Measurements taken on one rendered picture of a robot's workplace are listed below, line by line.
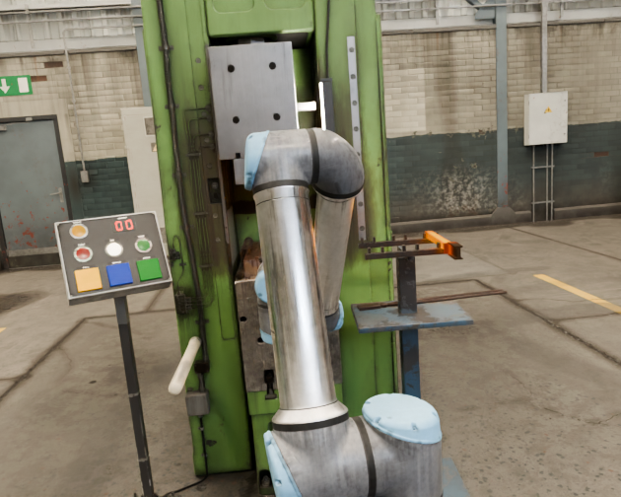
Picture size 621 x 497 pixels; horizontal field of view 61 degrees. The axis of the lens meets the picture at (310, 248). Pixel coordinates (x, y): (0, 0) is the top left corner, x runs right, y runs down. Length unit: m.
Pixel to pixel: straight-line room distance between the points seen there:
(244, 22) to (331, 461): 1.66
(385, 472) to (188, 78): 1.62
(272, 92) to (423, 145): 6.44
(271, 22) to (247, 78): 0.28
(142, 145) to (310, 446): 6.69
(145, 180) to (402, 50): 4.13
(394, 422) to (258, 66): 1.39
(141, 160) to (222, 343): 5.41
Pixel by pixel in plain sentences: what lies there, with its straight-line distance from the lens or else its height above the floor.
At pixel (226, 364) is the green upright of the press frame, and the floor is 0.51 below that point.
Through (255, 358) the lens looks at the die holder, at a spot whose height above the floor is 0.60.
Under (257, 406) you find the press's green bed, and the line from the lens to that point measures 2.18.
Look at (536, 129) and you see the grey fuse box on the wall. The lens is 8.86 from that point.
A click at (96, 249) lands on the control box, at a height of 1.10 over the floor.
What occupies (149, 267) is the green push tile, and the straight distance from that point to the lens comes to 1.94.
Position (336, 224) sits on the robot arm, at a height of 1.20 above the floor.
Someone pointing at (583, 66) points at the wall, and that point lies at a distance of 9.46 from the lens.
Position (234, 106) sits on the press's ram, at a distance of 2.02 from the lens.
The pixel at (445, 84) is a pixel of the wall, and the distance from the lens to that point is 8.51.
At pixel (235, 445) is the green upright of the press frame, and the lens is 2.49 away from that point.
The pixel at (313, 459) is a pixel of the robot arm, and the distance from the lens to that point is 1.02.
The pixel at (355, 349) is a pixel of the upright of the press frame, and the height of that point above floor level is 0.52.
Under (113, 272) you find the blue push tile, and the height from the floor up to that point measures 1.02.
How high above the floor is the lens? 1.38
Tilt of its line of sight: 10 degrees down
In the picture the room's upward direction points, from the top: 4 degrees counter-clockwise
